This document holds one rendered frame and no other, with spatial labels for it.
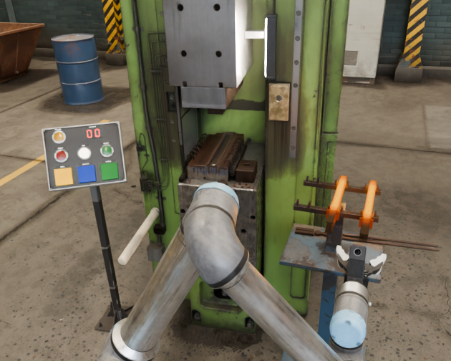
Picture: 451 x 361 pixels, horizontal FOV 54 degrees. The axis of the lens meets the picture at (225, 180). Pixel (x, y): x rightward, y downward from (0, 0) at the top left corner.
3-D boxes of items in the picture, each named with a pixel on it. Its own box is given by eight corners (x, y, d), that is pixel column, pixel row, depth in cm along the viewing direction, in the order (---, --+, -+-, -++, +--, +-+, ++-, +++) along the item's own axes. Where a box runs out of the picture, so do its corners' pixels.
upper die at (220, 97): (225, 109, 192) (225, 87, 188) (182, 107, 196) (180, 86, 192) (243, 83, 229) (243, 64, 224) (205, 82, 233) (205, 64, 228)
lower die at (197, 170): (228, 181, 209) (228, 165, 205) (187, 178, 213) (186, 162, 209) (244, 147, 245) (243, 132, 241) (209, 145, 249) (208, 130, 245)
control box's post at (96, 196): (121, 321, 255) (89, 150, 205) (114, 321, 256) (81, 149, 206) (124, 317, 258) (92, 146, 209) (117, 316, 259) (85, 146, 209)
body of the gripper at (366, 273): (344, 277, 142) (338, 302, 132) (346, 256, 138) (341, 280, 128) (369, 283, 140) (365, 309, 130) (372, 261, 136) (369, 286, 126)
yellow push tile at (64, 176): (72, 183, 198) (71, 167, 198) (55, 186, 196) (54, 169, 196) (73, 184, 199) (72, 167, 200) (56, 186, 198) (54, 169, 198)
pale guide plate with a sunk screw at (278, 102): (288, 121, 201) (289, 84, 193) (268, 120, 203) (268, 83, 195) (288, 119, 203) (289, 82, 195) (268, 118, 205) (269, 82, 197)
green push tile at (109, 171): (118, 178, 201) (116, 162, 201) (102, 180, 200) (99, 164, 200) (119, 178, 203) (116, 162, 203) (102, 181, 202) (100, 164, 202)
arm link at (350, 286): (336, 287, 124) (373, 295, 121) (339, 276, 128) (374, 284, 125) (334, 311, 129) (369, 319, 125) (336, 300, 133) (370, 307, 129)
